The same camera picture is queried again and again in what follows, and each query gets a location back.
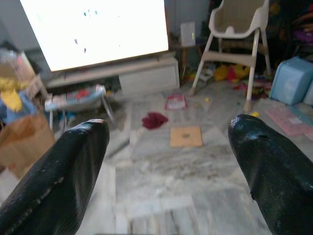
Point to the red white packet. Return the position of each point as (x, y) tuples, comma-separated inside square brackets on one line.
[(176, 102)]

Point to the small white box device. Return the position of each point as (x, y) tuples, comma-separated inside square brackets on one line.
[(187, 34)]

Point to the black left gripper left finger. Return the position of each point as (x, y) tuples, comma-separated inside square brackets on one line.
[(56, 176)]

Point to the white TV cabinet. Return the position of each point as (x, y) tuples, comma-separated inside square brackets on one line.
[(146, 78)]

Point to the yellow red toy heap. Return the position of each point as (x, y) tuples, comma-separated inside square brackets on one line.
[(230, 73)]

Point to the dark red cloth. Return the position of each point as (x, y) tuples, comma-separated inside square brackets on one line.
[(154, 120)]

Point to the small yellow toy block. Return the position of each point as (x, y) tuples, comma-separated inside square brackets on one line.
[(255, 114)]

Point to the large flat screen TV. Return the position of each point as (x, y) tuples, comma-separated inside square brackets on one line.
[(97, 31)]

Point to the light blue plastic bin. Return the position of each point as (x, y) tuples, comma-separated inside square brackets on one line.
[(291, 80)]

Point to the brown paper bag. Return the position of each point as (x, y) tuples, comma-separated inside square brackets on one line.
[(24, 142)]

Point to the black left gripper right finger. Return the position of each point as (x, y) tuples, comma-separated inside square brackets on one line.
[(278, 176)]

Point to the pink play mat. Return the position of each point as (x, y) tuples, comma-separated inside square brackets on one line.
[(293, 122)]

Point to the yellow and blue cloth pile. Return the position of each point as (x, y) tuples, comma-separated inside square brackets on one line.
[(11, 98)]

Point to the beige baby high chair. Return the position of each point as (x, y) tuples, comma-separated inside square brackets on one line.
[(232, 57)]

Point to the square cardboard piece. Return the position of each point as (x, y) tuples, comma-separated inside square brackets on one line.
[(185, 136)]

